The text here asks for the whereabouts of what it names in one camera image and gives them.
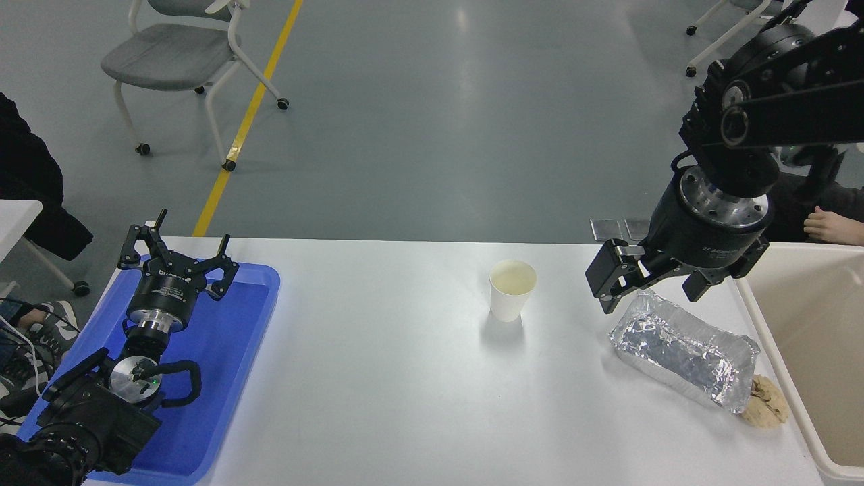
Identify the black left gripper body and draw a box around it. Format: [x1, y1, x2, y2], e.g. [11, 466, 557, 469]
[128, 262, 205, 321]

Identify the person's hand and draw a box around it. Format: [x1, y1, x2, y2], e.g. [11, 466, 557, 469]
[803, 205, 864, 246]

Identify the grey wheeled chair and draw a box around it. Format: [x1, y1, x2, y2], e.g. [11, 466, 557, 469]
[100, 0, 291, 172]

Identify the blue plastic tray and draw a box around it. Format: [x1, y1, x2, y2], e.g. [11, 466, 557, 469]
[17, 255, 281, 485]

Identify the person beside small table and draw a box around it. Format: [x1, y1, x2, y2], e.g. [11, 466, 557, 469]
[0, 91, 95, 261]

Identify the person's grey white shoe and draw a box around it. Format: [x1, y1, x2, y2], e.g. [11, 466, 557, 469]
[27, 300, 82, 360]

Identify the white-legged wheeled chair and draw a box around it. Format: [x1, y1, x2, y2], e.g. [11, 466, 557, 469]
[686, 0, 774, 78]

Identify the crumpled foil tray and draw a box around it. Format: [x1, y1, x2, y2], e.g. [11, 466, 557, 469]
[609, 290, 762, 414]

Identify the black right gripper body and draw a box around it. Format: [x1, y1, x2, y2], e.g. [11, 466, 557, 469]
[641, 177, 770, 273]

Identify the white paper cup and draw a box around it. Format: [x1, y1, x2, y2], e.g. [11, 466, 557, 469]
[489, 260, 539, 323]

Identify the person beside bin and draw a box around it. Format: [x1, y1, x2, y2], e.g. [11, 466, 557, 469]
[768, 181, 864, 246]

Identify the small white table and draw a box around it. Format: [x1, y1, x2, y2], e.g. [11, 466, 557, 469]
[0, 199, 92, 298]

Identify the large pale bin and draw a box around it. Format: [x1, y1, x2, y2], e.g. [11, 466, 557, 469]
[734, 242, 864, 486]

